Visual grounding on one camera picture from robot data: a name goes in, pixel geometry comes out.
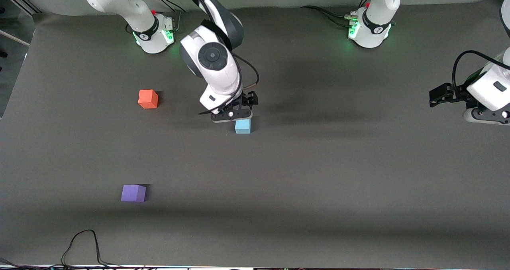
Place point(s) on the orange foam block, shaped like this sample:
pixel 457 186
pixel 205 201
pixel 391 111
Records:
pixel 148 99

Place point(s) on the purple foam block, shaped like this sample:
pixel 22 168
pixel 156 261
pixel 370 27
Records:
pixel 133 193

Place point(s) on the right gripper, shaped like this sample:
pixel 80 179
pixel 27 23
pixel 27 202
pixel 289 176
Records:
pixel 248 100

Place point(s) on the dark grey table mat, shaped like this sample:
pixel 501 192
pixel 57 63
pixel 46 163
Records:
pixel 255 182

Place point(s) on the aluminium frame rail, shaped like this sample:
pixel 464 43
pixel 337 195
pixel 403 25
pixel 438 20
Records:
pixel 24 2

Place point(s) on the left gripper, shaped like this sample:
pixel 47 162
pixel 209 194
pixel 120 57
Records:
pixel 459 92

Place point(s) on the thin wooden stick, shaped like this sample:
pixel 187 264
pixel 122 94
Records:
pixel 16 38

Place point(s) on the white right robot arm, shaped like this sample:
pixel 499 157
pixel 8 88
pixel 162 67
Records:
pixel 211 54

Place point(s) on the light blue foam block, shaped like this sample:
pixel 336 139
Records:
pixel 243 127

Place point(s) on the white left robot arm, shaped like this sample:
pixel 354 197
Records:
pixel 376 10

